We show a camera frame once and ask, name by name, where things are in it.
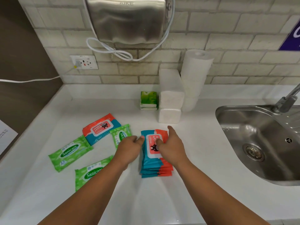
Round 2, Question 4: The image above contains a person's right hand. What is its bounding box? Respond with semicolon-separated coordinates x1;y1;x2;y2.
153;125;188;166

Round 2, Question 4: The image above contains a person's left hand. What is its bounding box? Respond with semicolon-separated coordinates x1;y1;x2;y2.
112;135;146;170

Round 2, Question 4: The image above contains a red blue wipes packet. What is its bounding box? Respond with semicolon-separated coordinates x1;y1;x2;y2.
82;113;122;146
140;129;170;168

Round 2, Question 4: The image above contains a person's left forearm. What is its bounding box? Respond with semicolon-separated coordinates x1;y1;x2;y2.
37;159;132;225

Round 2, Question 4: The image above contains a person's right forearm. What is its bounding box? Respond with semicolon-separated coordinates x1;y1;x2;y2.
173;157;271;225

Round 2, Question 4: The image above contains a small white tissue pack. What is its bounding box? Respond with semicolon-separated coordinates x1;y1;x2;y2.
158;108;181;124

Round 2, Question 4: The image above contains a small green wipes packet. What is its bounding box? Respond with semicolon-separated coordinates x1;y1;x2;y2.
109;124;132;149

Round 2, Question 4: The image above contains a pile of red blue wipes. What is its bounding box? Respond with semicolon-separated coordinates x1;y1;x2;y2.
140;152;174;178

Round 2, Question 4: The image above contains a green tissue box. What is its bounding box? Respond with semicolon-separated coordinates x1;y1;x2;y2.
140;91;158;111

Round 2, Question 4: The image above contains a large white tissue pack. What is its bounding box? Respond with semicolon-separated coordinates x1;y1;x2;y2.
158;69;185;109

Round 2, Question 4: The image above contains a large green wipes packet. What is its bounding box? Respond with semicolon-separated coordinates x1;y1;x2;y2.
75;155;115;193
48;135;94;173

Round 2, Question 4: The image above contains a white paper towel roll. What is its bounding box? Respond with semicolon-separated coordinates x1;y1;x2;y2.
180;49;214;112

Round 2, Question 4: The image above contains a metal sink drain strainer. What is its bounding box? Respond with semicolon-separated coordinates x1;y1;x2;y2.
242;143;265;162

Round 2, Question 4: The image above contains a stainless steel sink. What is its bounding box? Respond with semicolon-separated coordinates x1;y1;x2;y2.
215;105;300;187

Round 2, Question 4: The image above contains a chrome faucet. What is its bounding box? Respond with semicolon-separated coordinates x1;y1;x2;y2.
272;83;300;113

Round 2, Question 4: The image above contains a stainless steel hand dryer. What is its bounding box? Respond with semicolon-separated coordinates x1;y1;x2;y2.
85;0;175;45

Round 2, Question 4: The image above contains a white paper sheet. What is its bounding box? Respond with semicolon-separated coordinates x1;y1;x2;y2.
0;119;19;155

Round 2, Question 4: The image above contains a purple sign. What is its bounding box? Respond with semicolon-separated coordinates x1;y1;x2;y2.
278;20;300;51

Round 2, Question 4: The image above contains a white dryer power cable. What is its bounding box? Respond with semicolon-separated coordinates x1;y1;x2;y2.
82;0;176;62

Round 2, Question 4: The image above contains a white wall socket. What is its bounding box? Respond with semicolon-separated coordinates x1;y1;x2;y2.
70;55;99;70

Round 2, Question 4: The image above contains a thin white cable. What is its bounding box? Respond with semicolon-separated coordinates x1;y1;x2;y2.
0;75;61;83

